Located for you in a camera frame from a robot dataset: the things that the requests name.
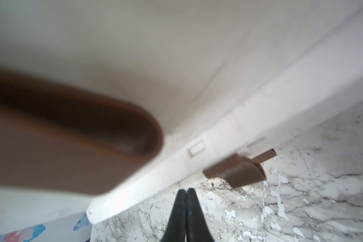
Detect white drawer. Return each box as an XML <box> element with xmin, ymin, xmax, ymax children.
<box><xmin>0</xmin><ymin>1</ymin><xmax>363</xmax><ymax>195</ymax></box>
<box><xmin>87</xmin><ymin>6</ymin><xmax>363</xmax><ymax>224</ymax></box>

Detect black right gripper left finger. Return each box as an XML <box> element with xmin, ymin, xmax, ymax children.
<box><xmin>161</xmin><ymin>190</ymin><xmax>187</xmax><ymax>242</ymax></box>

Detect white drawer cabinet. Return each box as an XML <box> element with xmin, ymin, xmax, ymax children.
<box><xmin>0</xmin><ymin>188</ymin><xmax>93</xmax><ymax>235</ymax></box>

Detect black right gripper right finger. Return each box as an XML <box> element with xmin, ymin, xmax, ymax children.
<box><xmin>186</xmin><ymin>188</ymin><xmax>214</xmax><ymax>242</ymax></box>

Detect white bottom drawer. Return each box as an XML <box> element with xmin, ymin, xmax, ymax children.
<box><xmin>87</xmin><ymin>6</ymin><xmax>363</xmax><ymax>224</ymax></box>

